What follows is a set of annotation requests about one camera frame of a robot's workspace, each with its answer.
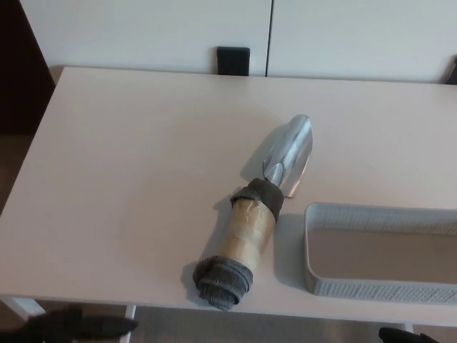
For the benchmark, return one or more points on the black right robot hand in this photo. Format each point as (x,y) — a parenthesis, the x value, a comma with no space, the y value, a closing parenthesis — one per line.
(403,337)

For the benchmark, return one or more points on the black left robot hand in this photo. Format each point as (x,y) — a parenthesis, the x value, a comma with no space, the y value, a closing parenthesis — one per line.
(64,327)

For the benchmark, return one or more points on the white desk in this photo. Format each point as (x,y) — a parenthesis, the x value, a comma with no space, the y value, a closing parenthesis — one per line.
(125,178)

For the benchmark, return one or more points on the grey perforated plastic basket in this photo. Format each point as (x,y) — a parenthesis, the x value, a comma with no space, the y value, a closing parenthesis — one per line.
(357,287)

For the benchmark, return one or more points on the dark brown door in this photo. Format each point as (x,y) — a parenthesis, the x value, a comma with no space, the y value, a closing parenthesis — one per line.
(18,71)

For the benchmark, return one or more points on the white cabinet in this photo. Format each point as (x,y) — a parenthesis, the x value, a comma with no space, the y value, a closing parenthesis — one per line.
(143,28)

